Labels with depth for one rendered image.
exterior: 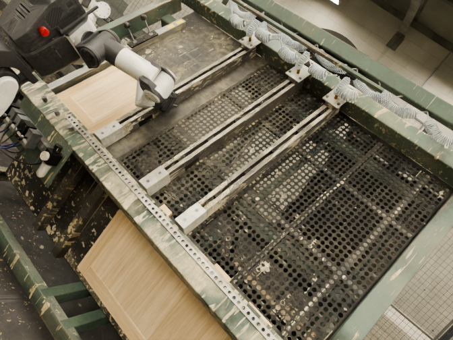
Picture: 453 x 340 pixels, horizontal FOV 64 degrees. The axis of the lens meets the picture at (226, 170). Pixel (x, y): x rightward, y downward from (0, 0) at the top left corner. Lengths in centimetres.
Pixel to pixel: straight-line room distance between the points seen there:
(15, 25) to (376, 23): 621
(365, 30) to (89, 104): 571
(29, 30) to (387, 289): 167
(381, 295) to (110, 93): 165
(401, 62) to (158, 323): 603
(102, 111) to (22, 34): 62
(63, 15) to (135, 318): 138
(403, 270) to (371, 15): 597
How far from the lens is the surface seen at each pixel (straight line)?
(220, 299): 146
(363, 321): 153
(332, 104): 198
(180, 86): 206
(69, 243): 222
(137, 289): 194
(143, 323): 195
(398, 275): 164
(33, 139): 200
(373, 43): 707
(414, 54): 709
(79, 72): 230
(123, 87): 218
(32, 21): 164
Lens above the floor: 147
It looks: 9 degrees down
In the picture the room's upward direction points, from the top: 38 degrees clockwise
